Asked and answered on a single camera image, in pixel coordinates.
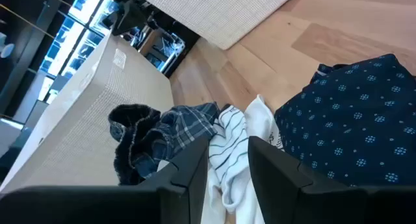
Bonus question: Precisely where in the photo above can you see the black garment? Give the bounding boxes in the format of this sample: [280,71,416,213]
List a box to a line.
[107,103,163,186]

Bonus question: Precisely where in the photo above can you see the white plastic bin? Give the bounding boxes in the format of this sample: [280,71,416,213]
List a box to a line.
[0,31,176,194]

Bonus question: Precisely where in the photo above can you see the navy dotted shirt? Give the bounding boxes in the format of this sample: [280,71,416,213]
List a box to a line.
[274,53,416,188]

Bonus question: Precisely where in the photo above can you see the plain white sock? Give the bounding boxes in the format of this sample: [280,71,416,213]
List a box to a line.
[200,93,284,224]

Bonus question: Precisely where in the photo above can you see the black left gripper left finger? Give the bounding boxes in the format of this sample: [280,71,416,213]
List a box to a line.
[0,135,210,224]

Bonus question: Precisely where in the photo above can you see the white basket with dark clothes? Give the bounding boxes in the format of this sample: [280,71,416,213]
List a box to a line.
[138,0,300,51]

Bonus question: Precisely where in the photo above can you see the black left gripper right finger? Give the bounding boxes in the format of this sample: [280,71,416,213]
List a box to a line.
[248,135,416,224]

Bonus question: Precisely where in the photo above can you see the blue plaid shirt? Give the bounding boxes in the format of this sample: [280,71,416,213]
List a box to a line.
[129,101,222,180]

